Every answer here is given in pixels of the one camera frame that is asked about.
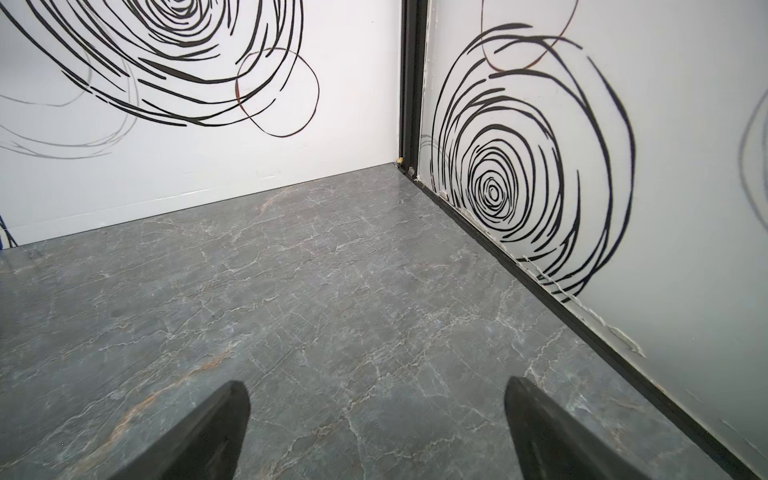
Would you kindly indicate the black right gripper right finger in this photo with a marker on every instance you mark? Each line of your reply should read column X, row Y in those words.
column 551, row 444

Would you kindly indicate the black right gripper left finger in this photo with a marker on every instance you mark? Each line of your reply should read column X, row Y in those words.
column 206, row 444

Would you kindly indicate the black corner frame post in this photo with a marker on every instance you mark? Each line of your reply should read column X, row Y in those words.
column 413, row 47

